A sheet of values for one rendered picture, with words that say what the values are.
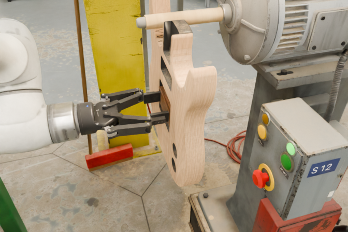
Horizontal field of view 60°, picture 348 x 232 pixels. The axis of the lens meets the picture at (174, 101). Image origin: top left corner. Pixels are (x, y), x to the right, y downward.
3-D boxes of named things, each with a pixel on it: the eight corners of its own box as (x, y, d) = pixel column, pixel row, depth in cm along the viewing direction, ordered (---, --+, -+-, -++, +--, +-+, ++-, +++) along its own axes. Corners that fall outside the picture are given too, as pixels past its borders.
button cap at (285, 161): (285, 160, 60) (288, 149, 58) (294, 172, 57) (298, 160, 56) (279, 162, 59) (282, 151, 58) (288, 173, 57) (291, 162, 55)
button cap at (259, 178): (264, 175, 70) (267, 163, 67) (273, 188, 66) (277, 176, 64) (249, 178, 69) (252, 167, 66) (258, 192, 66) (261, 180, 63)
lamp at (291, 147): (285, 148, 57) (289, 136, 56) (294, 160, 55) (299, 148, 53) (282, 149, 57) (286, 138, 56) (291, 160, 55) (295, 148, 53)
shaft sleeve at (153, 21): (217, 19, 73) (217, 5, 72) (222, 23, 70) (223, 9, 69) (144, 27, 69) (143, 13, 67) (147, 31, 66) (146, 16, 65)
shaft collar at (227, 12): (223, 20, 75) (224, 1, 72) (231, 25, 71) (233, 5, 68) (216, 21, 74) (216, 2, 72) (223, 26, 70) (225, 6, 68)
